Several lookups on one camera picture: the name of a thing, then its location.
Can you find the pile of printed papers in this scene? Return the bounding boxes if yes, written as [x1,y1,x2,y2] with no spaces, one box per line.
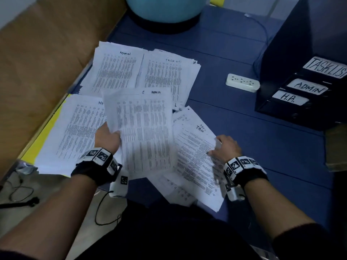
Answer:
[147,105,226,213]

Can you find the white partition panel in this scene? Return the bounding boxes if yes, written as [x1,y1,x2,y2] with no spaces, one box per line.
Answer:
[222,0,301,21]

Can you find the printed paper sheet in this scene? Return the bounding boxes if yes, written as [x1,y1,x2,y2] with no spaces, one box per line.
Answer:
[103,86,179,180]

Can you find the grey plastic sheet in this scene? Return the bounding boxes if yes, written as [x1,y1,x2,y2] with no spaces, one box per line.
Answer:
[15,161,39,176]

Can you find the black camera cable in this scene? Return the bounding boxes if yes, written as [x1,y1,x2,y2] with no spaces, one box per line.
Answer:
[95,191,123,225]

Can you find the teal cylindrical barrel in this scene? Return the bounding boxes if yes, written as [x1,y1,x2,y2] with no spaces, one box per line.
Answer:
[125,0,211,35]

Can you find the brown cardboard box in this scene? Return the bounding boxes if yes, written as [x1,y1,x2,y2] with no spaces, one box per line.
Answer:
[325,124,347,172]

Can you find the person's left forearm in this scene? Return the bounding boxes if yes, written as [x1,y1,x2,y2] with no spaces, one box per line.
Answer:
[0,173,97,260]

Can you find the person's right hand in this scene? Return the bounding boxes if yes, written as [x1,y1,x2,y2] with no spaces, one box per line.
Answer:
[207,135,243,163]

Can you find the neat stack of printed papers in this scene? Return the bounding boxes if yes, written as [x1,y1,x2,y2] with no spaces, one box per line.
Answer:
[35,94,109,177]
[80,42,147,98]
[136,48,201,109]

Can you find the black marker wristband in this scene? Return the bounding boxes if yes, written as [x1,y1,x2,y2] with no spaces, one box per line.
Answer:
[222,156,270,187]
[71,147,123,186]

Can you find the yellow folder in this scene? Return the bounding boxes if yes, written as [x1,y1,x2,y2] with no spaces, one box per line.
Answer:
[21,94,71,165]

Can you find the black strap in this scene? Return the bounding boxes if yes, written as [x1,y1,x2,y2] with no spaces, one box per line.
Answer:
[0,196,40,210]

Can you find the person's left hand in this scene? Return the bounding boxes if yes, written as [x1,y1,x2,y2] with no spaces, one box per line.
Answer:
[95,123,123,155]

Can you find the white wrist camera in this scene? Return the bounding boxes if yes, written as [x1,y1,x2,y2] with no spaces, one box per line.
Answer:
[219,181,246,203]
[110,170,130,198]

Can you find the person's right forearm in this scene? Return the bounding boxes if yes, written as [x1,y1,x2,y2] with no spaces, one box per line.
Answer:
[241,178,315,239]

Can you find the white power strip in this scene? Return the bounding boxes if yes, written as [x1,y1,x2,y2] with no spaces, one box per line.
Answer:
[226,73,261,93]

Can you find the thin power cable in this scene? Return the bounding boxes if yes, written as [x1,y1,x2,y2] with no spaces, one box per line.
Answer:
[244,13,270,49]

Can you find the person's dark trousers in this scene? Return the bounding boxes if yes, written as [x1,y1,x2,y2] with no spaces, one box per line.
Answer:
[0,200,347,260]

